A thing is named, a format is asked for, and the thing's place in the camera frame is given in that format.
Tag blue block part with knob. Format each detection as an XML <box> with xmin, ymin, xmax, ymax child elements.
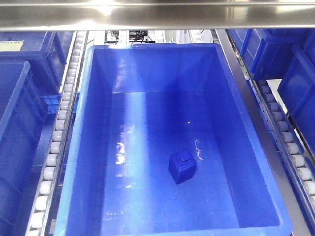
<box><xmin>168</xmin><ymin>149</ymin><xmax>197</xmax><ymax>184</ymax></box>

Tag steel shelf crossbeam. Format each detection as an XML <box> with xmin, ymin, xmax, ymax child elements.
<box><xmin>0</xmin><ymin>0</ymin><xmax>315</xmax><ymax>31</ymax></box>

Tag large blue plastic bin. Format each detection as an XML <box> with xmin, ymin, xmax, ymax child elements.
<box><xmin>55</xmin><ymin>43</ymin><xmax>292</xmax><ymax>236</ymax></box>

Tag blue bin at right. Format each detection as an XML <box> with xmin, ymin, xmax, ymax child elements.
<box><xmin>240</xmin><ymin>28</ymin><xmax>311</xmax><ymax>80</ymax></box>

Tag blue bin rear left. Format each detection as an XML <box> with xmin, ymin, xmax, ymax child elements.
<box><xmin>0</xmin><ymin>31</ymin><xmax>74</xmax><ymax>95</ymax></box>

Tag blue bin at left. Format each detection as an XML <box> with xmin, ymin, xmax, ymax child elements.
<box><xmin>0</xmin><ymin>60</ymin><xmax>47</xmax><ymax>236</ymax></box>

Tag blue bin far right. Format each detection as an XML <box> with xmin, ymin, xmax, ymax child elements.
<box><xmin>278</xmin><ymin>29</ymin><xmax>315</xmax><ymax>155</ymax></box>

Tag right white roller track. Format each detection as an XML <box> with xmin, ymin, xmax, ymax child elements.
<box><xmin>235</xmin><ymin>49</ymin><xmax>315</xmax><ymax>235</ymax></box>

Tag white roller track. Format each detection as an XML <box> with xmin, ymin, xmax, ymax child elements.
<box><xmin>235</xmin><ymin>49</ymin><xmax>315</xmax><ymax>235</ymax></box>
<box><xmin>25</xmin><ymin>30</ymin><xmax>89</xmax><ymax>236</ymax></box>

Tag left white roller track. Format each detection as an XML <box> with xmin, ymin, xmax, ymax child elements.
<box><xmin>25</xmin><ymin>30</ymin><xmax>89</xmax><ymax>236</ymax></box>

